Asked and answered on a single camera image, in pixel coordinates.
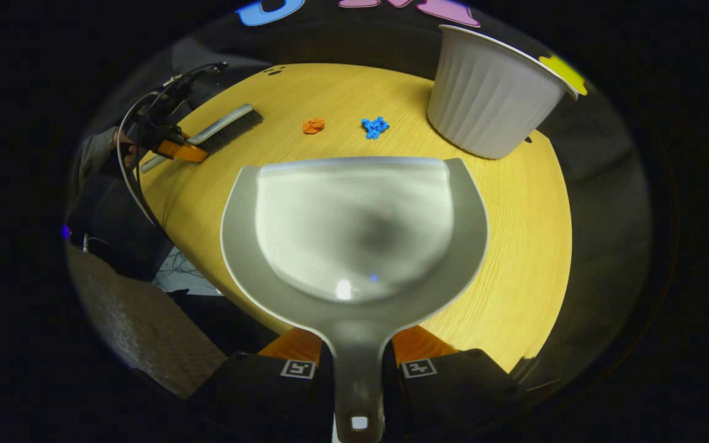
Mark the white ribbed garbage bin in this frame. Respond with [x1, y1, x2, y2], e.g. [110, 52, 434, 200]
[427, 25, 580, 160]

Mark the thin gripper cable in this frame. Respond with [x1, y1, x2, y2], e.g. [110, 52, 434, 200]
[117, 91, 166, 229]

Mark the blue paper scrap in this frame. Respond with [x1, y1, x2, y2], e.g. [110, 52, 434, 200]
[361, 116, 390, 140]

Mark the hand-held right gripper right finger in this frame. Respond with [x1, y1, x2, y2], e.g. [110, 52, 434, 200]
[382, 325, 523, 439]

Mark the small grey bristle broom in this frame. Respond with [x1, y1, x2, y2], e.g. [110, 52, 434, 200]
[141, 103, 265, 174]

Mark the white plastic dustpan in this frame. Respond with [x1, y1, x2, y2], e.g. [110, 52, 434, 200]
[220, 156, 489, 443]

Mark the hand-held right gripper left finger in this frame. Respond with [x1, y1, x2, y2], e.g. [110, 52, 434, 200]
[188, 327, 335, 443]

